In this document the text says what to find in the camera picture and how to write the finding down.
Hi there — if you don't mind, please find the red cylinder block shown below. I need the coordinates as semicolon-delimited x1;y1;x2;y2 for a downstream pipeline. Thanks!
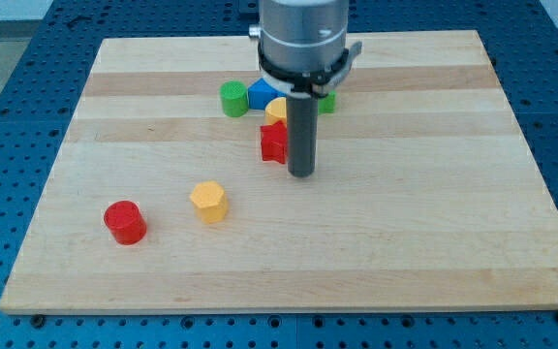
104;201;147;245

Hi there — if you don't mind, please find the green cylinder block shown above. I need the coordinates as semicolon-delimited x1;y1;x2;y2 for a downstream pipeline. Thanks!
219;80;249;117

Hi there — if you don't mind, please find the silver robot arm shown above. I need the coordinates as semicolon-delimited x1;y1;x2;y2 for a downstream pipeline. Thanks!
249;0;362;177

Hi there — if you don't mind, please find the wooden board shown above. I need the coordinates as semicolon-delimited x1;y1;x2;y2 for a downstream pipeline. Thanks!
0;30;558;315

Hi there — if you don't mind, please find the blue triangle block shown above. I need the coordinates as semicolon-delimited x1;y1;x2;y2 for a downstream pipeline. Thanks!
247;79;285;110

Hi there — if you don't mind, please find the yellow hexagon block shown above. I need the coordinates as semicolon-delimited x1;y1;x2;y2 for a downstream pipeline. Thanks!
190;180;229;224

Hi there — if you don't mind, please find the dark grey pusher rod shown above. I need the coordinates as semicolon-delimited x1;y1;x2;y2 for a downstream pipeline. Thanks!
286;96;318;177

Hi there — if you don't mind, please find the green cube block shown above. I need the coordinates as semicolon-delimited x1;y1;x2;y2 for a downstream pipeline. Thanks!
318;91;336;114

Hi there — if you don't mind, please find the yellow round block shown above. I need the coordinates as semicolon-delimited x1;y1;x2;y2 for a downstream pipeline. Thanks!
264;97;288;126

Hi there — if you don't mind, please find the red star block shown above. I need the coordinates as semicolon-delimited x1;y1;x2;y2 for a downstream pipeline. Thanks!
260;121;288;164

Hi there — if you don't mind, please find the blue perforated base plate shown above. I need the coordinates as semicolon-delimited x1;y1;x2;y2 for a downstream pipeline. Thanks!
0;0;558;348

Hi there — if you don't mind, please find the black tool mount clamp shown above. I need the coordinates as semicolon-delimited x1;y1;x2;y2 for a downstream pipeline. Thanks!
258;41;362;99

